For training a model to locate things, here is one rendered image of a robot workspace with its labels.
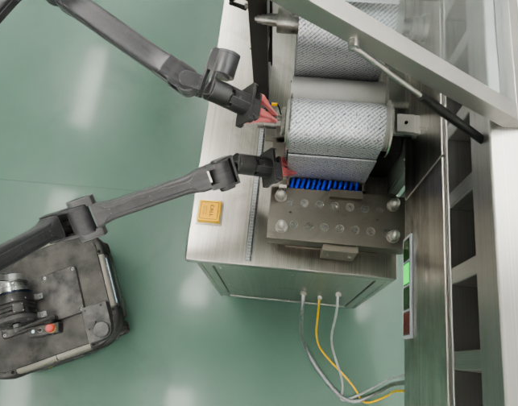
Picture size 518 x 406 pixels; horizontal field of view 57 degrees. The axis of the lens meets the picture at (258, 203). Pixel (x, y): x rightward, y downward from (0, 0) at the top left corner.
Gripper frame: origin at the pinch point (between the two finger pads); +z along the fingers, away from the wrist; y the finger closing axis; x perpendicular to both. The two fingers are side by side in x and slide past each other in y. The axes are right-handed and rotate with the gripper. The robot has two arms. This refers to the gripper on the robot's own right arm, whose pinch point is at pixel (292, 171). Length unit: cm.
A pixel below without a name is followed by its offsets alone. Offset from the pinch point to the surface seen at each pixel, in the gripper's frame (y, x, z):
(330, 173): 2.2, 7.4, 7.8
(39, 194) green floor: -36, -163, -43
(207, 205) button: 4.4, -27.0, -14.5
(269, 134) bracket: -9.4, 1.8, -8.7
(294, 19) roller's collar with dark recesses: -31.5, 23.9, -13.7
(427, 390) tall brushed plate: 59, 36, -1
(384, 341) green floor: 54, -60, 94
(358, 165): 3.2, 17.8, 8.6
